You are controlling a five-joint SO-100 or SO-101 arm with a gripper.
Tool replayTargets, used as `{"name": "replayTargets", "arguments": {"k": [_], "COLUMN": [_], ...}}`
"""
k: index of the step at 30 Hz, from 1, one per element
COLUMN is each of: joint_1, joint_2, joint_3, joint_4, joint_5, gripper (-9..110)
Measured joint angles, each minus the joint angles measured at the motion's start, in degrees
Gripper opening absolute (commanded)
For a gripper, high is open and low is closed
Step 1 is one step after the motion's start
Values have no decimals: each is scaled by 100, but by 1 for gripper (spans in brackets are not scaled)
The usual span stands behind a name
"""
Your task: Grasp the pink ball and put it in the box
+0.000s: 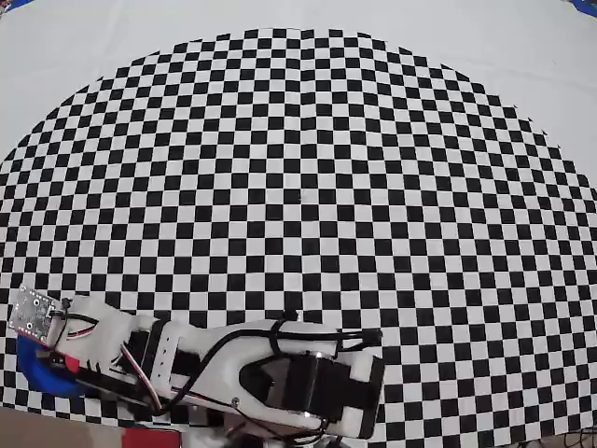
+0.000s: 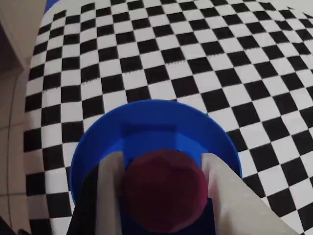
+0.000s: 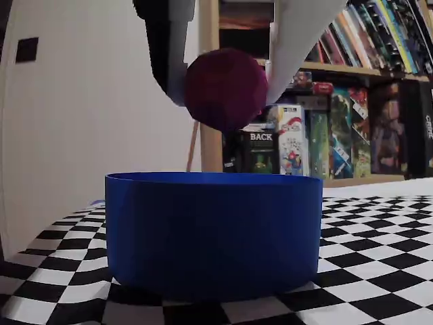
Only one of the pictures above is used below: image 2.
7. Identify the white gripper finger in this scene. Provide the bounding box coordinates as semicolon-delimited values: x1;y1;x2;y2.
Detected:
94;150;126;235
200;152;294;235

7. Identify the pink faceted ball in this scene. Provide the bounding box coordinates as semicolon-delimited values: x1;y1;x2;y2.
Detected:
121;148;209;233

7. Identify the blue round box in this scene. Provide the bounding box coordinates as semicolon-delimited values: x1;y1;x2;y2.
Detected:
69;99;243;208

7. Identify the checkerboard printed white mat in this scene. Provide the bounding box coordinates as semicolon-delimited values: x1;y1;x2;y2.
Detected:
23;0;313;235

